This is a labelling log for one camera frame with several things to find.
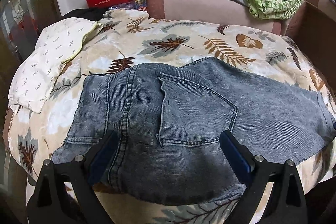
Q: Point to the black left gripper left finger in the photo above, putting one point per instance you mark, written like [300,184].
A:
[64,192]

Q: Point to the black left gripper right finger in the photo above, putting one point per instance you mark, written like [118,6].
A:
[286,203]

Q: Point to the grey blue denim pants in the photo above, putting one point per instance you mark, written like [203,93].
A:
[168,121]

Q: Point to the white patterned pillow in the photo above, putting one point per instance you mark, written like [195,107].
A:
[57,45]

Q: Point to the leaf pattern beige blanket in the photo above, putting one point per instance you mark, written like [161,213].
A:
[131,37]

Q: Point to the dark wooden wardrobe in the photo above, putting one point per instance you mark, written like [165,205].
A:
[22,21]

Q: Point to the colourful snack packet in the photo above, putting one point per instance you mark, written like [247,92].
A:
[140,5]

